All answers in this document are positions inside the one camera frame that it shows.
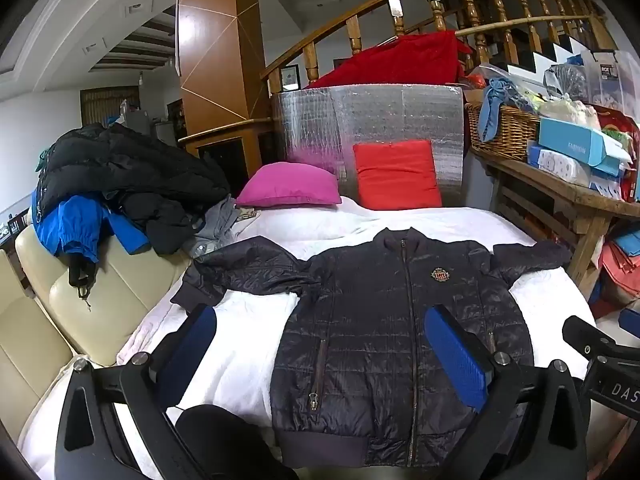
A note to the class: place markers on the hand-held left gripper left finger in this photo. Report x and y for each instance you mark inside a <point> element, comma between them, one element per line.
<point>197,345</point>

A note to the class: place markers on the wooden table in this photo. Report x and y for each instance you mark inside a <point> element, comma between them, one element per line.
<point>550,195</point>

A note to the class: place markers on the blue cloth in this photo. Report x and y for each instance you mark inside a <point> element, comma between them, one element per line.
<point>492,105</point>

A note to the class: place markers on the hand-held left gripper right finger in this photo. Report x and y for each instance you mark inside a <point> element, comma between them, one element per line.
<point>452,355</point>

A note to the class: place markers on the red velvet cloth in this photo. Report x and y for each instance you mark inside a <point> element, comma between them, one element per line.
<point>400,60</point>

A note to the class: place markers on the silver foil insulation panel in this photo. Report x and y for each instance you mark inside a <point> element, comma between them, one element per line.
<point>370,115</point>

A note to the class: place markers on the clear plastic bag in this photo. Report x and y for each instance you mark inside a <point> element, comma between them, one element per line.
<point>567,82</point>

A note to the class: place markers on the red pillow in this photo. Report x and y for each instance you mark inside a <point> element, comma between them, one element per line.
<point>397,175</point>

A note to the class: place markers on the white bed blanket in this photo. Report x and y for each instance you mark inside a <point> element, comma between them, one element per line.
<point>240,360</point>

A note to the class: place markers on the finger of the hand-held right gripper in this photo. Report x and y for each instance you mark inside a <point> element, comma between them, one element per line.
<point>582,335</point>

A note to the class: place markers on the pile of dark jackets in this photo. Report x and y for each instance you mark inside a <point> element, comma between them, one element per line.
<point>120,165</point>

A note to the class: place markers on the blue jacket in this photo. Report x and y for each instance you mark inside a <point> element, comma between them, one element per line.
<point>75,225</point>

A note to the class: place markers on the light blue cardboard box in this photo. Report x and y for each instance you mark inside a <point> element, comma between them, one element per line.
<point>575,142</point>

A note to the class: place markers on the black garment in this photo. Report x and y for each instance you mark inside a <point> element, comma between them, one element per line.
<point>160,220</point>

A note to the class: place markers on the low wooden cabinet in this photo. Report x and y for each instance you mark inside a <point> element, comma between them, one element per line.
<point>227,152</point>

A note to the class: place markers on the small picture frame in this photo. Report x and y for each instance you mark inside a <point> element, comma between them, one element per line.
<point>290,78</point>

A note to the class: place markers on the pink pillow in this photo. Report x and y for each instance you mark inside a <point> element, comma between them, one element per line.
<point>287,185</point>

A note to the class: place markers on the wicker basket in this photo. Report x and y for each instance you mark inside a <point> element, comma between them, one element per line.
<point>502,132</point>

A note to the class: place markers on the dark navy quilted jacket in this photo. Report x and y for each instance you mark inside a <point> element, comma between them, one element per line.
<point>380,320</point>

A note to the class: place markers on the red patterned bag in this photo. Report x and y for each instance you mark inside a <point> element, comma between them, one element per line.
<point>620,127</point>

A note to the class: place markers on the clear plastic storage box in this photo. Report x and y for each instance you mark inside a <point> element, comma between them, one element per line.
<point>610,80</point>

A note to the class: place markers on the cream leather sofa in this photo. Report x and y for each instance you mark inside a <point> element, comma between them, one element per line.
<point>100,320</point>

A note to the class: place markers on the wooden pillar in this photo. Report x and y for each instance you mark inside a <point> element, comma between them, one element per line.
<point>220,45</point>

